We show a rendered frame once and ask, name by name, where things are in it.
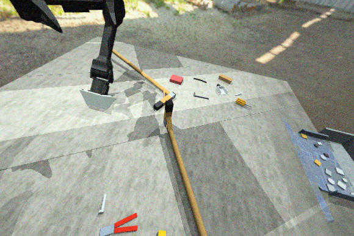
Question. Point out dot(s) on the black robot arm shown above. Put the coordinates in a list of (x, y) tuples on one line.
[(102, 67)]

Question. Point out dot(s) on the pliers with red handles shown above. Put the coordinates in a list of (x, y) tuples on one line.
[(112, 228)]

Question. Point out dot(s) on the brown wooden block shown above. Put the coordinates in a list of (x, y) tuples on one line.
[(225, 78)]

